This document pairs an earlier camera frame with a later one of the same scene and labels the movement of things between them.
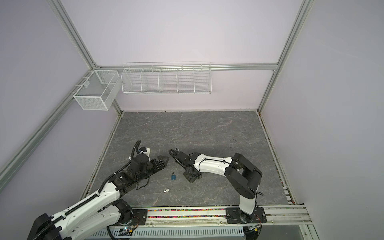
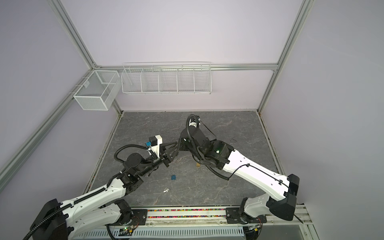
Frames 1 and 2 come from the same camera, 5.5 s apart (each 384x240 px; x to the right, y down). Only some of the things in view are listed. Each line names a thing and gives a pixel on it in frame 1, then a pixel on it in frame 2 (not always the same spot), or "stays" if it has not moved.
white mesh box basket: (100, 91) stays
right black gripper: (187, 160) -> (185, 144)
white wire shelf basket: (170, 77) stays
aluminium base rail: (279, 218) stays
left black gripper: (153, 162) -> (166, 157)
